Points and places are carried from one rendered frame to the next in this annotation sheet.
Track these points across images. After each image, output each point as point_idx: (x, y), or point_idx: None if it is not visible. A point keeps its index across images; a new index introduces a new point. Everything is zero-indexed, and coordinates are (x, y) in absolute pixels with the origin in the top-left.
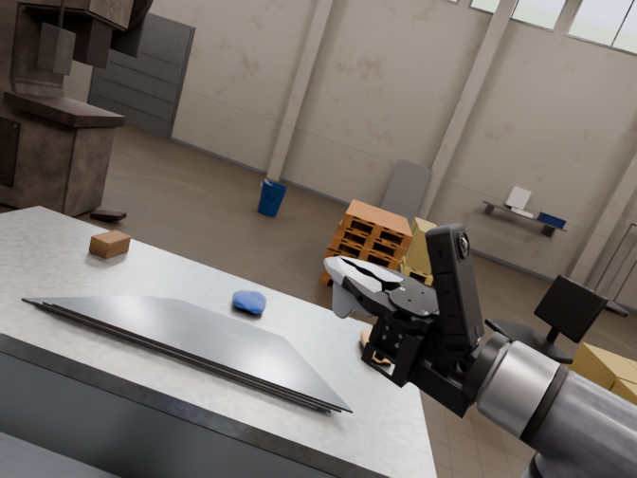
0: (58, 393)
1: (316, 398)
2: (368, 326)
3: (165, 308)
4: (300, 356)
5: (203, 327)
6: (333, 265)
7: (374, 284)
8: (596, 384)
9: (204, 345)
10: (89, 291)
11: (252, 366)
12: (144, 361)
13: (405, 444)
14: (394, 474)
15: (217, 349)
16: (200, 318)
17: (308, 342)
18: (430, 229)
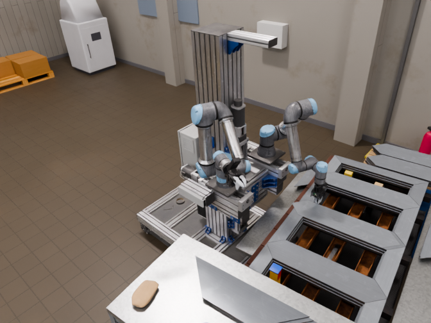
0: None
1: (206, 261)
2: (127, 318)
3: (260, 316)
4: (201, 283)
5: (242, 302)
6: (245, 182)
7: (241, 176)
8: (222, 156)
9: (244, 289)
10: None
11: (226, 277)
12: (268, 288)
13: (179, 248)
14: (194, 240)
15: (239, 287)
16: (242, 309)
17: (185, 301)
18: (240, 160)
